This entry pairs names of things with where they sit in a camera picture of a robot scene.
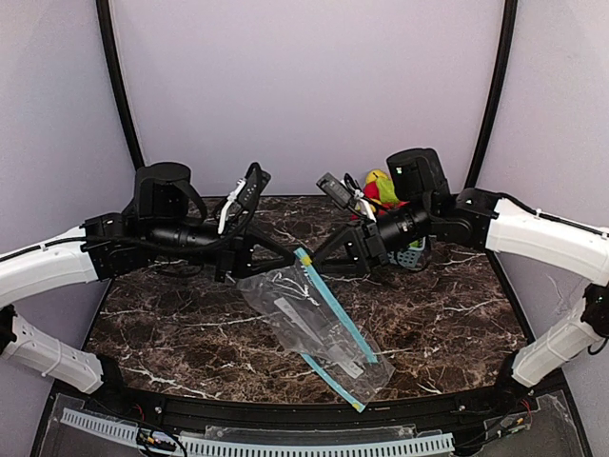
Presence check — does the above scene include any clear zip bag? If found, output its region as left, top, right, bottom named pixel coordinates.
left=237, top=248, right=378, bottom=364
left=302, top=328, right=395, bottom=413

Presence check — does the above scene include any red tomato with stem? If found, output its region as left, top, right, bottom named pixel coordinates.
left=379, top=201, right=408, bottom=213

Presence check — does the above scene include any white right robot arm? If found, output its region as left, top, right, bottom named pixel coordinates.
left=312, top=149, right=608, bottom=393

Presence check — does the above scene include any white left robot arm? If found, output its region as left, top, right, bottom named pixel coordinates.
left=1, top=162, right=295, bottom=397

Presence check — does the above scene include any red apple back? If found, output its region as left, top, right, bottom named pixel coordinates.
left=363, top=181, right=381, bottom=203

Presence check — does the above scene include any green pear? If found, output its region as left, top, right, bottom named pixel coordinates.
left=376, top=177, right=401, bottom=206

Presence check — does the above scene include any light blue plastic basket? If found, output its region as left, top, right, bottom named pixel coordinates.
left=387, top=238, right=426, bottom=270

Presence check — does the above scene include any yellow fruit back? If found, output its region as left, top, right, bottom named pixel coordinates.
left=365, top=169, right=388, bottom=184

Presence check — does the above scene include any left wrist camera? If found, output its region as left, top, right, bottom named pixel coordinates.
left=217, top=162, right=270, bottom=235

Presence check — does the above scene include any black front table rail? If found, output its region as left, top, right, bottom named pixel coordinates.
left=85, top=363, right=531, bottom=447

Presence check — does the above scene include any white slotted cable duct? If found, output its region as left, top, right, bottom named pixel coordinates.
left=59, top=407, right=455, bottom=456

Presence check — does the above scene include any black right frame post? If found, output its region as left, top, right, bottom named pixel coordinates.
left=464, top=0, right=519, bottom=188

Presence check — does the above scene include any black frame post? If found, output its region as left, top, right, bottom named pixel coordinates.
left=95, top=0, right=145, bottom=170
left=464, top=0, right=519, bottom=188

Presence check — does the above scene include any black left frame post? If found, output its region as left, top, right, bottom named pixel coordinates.
left=95, top=0, right=145, bottom=170

